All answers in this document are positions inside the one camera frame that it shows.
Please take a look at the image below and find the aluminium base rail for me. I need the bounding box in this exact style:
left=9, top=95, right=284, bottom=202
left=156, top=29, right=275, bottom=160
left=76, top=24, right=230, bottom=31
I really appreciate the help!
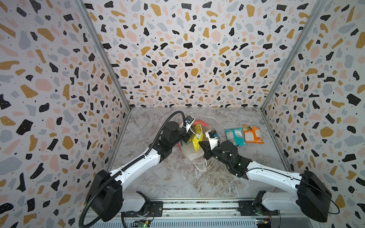
left=94, top=198, right=325, bottom=228

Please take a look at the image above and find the right circuit board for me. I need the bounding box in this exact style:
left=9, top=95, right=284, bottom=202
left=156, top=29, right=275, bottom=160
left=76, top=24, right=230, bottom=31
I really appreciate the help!
left=255, top=218, right=271, bottom=228

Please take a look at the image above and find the left corner aluminium post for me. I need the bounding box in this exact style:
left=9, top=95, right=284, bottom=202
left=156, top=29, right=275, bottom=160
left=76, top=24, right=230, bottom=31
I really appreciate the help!
left=73, top=0, right=132, bottom=110

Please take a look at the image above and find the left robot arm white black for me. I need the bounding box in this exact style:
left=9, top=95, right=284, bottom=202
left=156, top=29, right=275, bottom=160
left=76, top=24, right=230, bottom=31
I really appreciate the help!
left=79, top=116, right=195, bottom=228

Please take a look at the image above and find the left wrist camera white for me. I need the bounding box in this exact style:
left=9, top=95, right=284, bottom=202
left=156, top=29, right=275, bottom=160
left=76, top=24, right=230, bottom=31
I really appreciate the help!
left=185, top=116, right=195, bottom=133

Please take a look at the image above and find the corner aluminium post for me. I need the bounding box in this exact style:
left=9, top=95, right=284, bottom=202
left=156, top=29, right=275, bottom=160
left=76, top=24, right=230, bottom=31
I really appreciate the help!
left=73, top=0, right=132, bottom=110
left=260, top=0, right=329, bottom=110

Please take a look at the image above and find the circuit board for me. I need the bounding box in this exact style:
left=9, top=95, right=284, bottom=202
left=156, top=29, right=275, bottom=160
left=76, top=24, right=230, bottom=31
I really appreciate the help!
left=255, top=218, right=271, bottom=228
left=131, top=219, right=152, bottom=228

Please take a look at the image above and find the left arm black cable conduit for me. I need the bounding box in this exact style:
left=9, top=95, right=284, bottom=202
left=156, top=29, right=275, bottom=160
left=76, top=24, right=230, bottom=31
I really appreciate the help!
left=78, top=110, right=186, bottom=228

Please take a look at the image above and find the red paper gift bag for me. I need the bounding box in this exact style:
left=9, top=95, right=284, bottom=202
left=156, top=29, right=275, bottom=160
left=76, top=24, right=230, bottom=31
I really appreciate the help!
left=178, top=120, right=211, bottom=172

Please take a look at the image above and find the right corner aluminium post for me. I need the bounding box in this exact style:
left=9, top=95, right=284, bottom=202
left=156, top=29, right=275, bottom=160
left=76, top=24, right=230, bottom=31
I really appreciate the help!
left=260, top=0, right=329, bottom=110

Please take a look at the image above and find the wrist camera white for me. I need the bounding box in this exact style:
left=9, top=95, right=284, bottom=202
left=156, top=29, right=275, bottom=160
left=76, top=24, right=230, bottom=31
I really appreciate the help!
left=185, top=116, right=195, bottom=133
left=205, top=130, right=219, bottom=150

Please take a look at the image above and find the teal snack packet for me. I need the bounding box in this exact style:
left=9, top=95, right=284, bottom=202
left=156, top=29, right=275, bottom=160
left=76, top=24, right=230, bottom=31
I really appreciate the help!
left=224, top=128, right=247, bottom=146

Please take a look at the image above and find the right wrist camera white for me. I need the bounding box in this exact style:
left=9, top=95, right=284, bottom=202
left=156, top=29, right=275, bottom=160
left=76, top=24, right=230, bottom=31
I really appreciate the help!
left=205, top=130, right=219, bottom=150

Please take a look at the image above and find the yellow green snack packet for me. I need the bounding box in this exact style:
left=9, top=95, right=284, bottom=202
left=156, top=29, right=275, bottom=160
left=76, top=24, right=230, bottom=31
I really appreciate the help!
left=191, top=124, right=203, bottom=152

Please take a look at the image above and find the orange snack packet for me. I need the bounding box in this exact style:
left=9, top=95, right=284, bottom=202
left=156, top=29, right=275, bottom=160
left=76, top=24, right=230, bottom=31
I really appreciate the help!
left=242, top=125, right=264, bottom=144

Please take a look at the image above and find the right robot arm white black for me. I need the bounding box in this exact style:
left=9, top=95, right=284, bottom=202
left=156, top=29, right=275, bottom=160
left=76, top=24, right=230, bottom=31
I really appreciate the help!
left=199, top=141, right=332, bottom=223

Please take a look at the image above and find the left circuit board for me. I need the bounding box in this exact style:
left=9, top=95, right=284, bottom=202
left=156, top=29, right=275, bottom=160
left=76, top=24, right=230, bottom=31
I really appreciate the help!
left=131, top=219, right=152, bottom=228

